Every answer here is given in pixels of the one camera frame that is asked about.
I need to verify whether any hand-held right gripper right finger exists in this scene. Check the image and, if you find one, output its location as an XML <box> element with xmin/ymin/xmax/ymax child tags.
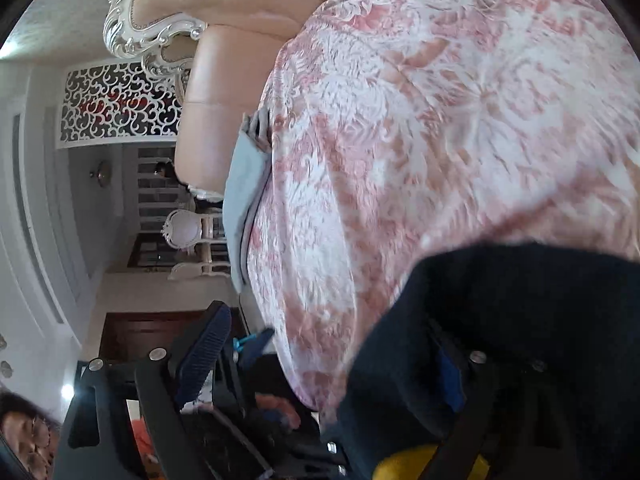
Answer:
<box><xmin>425</xmin><ymin>317</ymin><xmax>601</xmax><ymax>480</ymax></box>

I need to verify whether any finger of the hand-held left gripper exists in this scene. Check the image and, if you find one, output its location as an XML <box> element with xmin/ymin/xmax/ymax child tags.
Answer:
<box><xmin>240</xmin><ymin>329</ymin><xmax>276</xmax><ymax>366</ymax></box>

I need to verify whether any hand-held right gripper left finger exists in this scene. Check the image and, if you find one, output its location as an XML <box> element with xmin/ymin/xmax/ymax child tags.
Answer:
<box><xmin>52</xmin><ymin>301</ymin><xmax>281</xmax><ymax>480</ymax></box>

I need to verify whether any navy sweatshirt with yellow patches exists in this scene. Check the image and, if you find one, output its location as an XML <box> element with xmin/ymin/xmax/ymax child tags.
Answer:
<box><xmin>320</xmin><ymin>242</ymin><xmax>640</xmax><ymax>480</ymax></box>

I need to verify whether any person's left hand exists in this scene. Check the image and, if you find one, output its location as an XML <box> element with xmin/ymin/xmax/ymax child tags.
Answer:
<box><xmin>254</xmin><ymin>392</ymin><xmax>302</xmax><ymax>431</ymax></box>

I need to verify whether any dark wooden cabinet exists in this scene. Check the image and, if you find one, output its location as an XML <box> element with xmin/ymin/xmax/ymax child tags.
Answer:
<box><xmin>100</xmin><ymin>312</ymin><xmax>251</xmax><ymax>366</ymax></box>

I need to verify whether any white ornate chair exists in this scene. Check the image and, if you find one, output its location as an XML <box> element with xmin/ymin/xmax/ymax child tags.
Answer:
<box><xmin>161</xmin><ymin>207</ymin><xmax>228</xmax><ymax>252</ymax></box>
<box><xmin>167</xmin><ymin>259</ymin><xmax>232</xmax><ymax>282</ymax></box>

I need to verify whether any light blue cloth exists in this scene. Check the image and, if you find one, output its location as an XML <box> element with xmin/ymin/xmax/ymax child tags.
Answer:
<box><xmin>222</xmin><ymin>110</ymin><xmax>273</xmax><ymax>291</ymax></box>

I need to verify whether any pink tufted leather sofa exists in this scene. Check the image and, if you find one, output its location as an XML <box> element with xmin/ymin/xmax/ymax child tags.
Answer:
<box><xmin>102</xmin><ymin>0</ymin><xmax>451</xmax><ymax>201</ymax></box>

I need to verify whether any pink floral blanket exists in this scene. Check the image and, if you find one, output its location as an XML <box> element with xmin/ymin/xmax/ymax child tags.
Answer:
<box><xmin>240</xmin><ymin>0</ymin><xmax>640</xmax><ymax>426</ymax></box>

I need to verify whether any white lattice screen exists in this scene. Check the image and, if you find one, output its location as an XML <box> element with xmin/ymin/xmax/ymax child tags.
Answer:
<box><xmin>55</xmin><ymin>57</ymin><xmax>183</xmax><ymax>150</ymax></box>

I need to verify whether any round wall lamp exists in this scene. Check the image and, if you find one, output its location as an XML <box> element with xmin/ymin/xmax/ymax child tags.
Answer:
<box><xmin>89</xmin><ymin>160</ymin><xmax>113</xmax><ymax>188</ymax></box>

